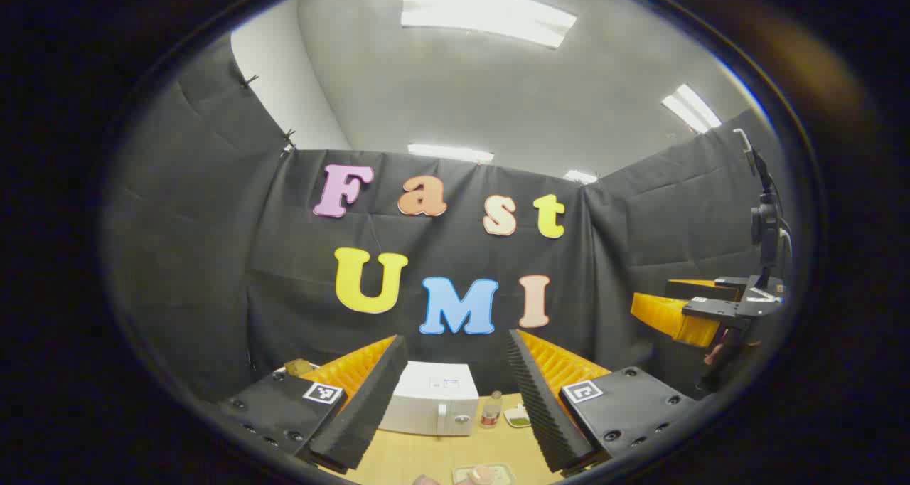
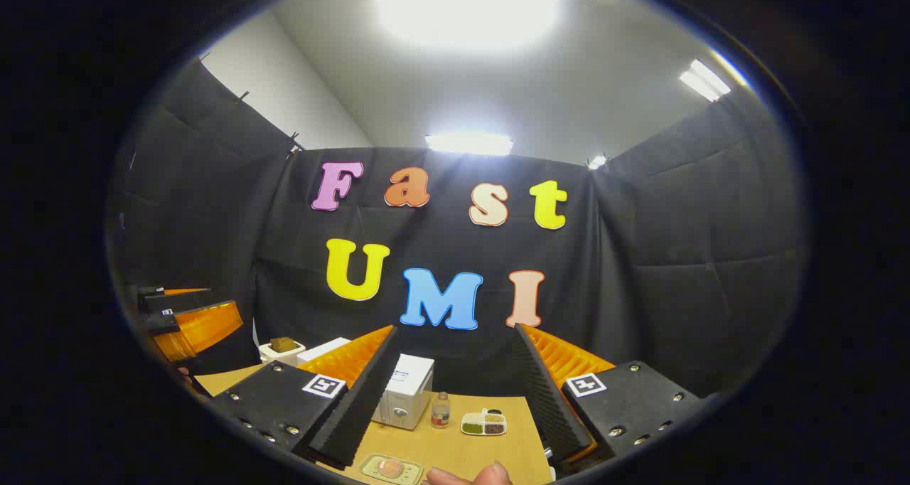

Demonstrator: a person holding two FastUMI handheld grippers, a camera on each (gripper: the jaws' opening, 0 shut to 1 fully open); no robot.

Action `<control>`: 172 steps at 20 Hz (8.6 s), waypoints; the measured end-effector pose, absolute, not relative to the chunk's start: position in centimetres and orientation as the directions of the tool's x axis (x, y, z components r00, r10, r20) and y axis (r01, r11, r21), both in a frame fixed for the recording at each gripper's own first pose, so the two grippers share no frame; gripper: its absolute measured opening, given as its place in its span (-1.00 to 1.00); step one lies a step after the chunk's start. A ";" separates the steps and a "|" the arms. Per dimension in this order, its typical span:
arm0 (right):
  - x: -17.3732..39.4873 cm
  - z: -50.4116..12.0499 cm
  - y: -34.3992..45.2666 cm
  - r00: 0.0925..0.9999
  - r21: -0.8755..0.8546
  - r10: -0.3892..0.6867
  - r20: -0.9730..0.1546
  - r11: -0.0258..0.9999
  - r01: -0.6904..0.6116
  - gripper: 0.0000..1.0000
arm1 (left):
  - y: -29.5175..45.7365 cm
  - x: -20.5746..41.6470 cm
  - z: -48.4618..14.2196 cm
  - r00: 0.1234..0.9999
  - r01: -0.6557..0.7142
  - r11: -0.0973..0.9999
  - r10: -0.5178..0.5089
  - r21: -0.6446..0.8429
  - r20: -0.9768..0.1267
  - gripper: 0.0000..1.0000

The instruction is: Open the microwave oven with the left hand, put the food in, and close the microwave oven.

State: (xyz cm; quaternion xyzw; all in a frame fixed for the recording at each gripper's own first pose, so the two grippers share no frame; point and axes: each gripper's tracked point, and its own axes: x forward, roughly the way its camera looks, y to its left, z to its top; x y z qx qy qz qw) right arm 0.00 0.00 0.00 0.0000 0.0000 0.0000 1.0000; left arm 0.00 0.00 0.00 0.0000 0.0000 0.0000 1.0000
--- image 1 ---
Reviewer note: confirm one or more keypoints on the white microwave oven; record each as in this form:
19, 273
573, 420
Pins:
426, 400

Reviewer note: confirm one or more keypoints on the black backdrop cloth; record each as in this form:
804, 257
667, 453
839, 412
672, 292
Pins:
213, 257

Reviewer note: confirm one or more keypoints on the ceiling light panel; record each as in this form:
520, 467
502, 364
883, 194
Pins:
691, 108
487, 16
450, 153
581, 177

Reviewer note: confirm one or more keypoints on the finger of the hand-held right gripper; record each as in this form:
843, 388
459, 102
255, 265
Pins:
700, 289
711, 311

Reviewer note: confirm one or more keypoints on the pale cherry print plate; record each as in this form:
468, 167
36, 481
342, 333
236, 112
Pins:
506, 471

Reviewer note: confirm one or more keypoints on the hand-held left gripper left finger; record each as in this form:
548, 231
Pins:
355, 414

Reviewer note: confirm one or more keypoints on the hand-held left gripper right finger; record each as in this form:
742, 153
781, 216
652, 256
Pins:
540, 407

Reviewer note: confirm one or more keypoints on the divided white bean plate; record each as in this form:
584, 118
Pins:
519, 418

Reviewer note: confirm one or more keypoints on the brown bread slice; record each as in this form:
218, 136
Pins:
298, 367

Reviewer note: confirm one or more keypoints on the clear red label bottle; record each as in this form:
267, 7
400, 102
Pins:
490, 414

